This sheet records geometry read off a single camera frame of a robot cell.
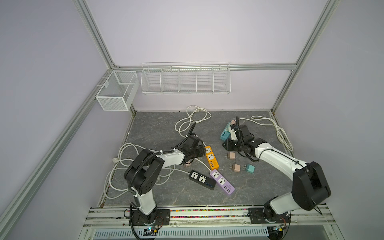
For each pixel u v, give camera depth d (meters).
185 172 0.88
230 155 0.94
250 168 0.88
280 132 1.12
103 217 0.75
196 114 1.19
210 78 1.05
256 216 0.73
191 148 0.74
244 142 0.67
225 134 1.03
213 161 0.91
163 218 0.74
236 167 0.89
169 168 0.90
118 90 1.02
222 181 0.83
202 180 0.83
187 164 0.81
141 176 0.48
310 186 0.43
